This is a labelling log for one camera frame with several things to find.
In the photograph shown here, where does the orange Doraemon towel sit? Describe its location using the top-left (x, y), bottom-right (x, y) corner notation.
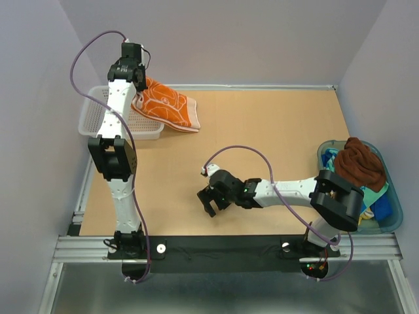
top-left (131, 77), bottom-right (201, 133)

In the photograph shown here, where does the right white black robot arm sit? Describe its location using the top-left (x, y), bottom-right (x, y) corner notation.
top-left (197, 165), bottom-right (364, 258)

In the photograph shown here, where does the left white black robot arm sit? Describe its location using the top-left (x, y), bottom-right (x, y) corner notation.
top-left (88, 41), bottom-right (146, 258)

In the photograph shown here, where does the white perforated plastic basket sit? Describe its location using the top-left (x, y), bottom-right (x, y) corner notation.
top-left (78, 86), bottom-right (164, 141)

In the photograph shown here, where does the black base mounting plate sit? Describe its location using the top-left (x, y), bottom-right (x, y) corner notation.
top-left (107, 235), bottom-right (340, 279)

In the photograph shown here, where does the brown towel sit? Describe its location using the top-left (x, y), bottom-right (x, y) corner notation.
top-left (334, 137), bottom-right (386, 193)

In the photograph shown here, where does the teal plastic tub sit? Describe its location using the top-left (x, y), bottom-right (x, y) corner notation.
top-left (317, 140), bottom-right (403, 235)

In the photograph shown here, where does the blue towel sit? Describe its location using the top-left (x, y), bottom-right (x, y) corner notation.
top-left (319, 152), bottom-right (393, 221)

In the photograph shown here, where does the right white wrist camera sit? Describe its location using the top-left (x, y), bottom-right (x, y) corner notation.
top-left (200, 164), bottom-right (220, 177)

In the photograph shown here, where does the aluminium frame rail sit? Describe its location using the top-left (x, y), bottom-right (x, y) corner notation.
top-left (41, 170), bottom-right (417, 313)

